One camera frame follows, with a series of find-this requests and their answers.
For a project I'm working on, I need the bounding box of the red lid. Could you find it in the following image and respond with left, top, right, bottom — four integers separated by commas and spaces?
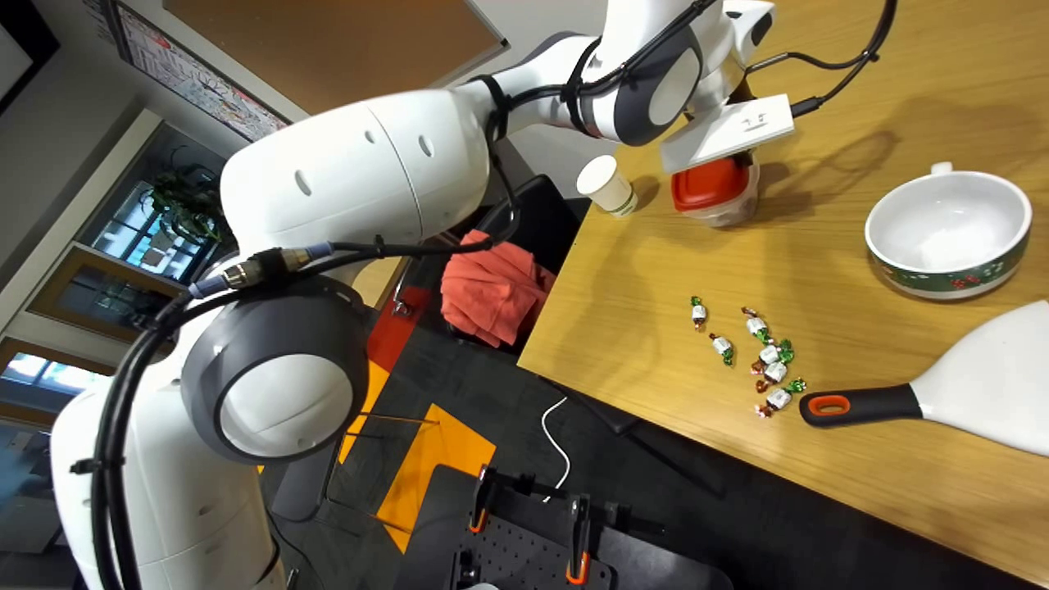
671, 156, 752, 213

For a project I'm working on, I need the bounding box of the clear plastic bowl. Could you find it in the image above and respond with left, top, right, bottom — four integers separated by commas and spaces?
682, 159, 761, 229

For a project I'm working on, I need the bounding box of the white bowl with green band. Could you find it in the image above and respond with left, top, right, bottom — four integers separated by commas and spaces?
865, 161, 1033, 301

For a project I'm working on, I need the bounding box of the red cloth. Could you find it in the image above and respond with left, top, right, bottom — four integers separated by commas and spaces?
440, 229, 557, 349

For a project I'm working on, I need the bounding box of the black chair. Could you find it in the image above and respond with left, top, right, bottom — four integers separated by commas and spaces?
447, 174, 593, 355

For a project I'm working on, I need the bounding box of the white paper cup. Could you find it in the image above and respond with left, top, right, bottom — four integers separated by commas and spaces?
576, 155, 638, 218

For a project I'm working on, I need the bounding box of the black and orange clamp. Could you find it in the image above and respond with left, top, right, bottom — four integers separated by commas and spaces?
468, 465, 498, 534
565, 493, 593, 586

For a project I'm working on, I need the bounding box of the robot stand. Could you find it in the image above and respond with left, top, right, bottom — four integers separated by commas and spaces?
408, 465, 732, 590

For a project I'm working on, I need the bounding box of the cork board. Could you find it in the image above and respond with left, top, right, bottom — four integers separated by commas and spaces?
162, 0, 511, 116

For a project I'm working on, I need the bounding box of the potted plant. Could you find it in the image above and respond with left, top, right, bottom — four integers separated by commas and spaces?
140, 163, 228, 246

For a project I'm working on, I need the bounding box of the window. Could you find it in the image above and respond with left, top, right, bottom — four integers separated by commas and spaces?
80, 123, 240, 285

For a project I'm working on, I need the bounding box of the row of wood framed windows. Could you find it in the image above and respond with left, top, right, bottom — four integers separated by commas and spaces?
0, 245, 188, 429

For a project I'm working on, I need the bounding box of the white cable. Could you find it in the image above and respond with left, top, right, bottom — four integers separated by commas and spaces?
540, 396, 572, 503

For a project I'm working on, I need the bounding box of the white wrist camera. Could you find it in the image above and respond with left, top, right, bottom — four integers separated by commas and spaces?
659, 93, 797, 175

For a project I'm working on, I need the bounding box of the wall poster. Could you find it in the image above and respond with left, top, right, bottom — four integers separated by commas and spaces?
100, 0, 291, 143

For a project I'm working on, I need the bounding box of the white spatula with black handle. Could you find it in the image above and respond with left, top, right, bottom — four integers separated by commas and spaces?
799, 300, 1049, 457

